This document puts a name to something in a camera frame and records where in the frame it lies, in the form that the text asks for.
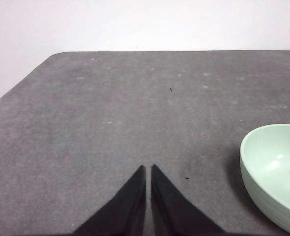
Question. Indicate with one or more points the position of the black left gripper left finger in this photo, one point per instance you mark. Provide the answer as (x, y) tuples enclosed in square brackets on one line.
[(125, 209)]

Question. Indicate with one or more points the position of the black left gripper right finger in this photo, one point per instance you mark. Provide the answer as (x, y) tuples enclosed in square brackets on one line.
[(169, 209)]

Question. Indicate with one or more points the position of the green ribbed bowl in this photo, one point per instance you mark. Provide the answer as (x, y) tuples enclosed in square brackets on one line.
[(270, 177)]

